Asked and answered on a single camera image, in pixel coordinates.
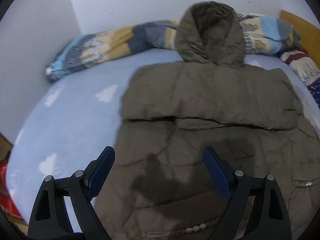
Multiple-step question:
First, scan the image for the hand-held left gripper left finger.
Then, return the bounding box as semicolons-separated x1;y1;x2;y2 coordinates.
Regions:
27;146;116;240

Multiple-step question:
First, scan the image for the patchwork fleece blanket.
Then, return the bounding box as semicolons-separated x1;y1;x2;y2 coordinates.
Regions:
45;12;304;83

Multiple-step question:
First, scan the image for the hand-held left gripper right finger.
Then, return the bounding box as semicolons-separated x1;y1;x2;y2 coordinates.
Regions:
202;146;292;240

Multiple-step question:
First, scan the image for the olive puffer jacket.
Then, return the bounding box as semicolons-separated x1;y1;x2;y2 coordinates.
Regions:
95;1;320;240

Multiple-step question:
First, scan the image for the navy star and moon pillow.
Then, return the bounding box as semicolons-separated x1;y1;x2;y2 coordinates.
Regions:
306;79;320;113

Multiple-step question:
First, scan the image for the red plastic bag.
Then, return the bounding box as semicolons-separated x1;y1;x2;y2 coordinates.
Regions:
0;159;23;220

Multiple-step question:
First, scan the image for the light blue cloud bed sheet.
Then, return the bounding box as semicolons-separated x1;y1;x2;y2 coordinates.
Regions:
5;47;315;235

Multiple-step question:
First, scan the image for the wooden headboard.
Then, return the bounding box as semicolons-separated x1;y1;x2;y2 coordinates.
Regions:
279;10;320;68

